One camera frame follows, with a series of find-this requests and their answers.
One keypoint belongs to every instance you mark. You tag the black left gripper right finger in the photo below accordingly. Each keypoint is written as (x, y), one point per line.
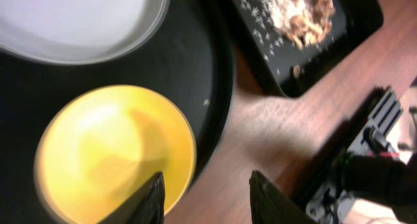
(270, 206)

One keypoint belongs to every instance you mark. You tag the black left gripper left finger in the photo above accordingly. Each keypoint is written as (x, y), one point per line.
(144, 206)

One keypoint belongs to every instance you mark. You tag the yellow bowl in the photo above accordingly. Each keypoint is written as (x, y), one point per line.
(104, 145)

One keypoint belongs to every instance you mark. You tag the food scraps pile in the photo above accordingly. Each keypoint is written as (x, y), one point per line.
(303, 22)

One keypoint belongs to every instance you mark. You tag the grey-white round plate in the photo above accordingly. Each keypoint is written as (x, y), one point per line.
(78, 32)

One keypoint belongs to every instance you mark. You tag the round black tray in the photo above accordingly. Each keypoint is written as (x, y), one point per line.
(189, 60)

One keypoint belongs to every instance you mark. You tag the black rectangular tray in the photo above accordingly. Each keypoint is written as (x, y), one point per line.
(279, 66)

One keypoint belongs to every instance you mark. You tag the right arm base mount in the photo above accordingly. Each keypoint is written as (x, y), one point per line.
(368, 164)

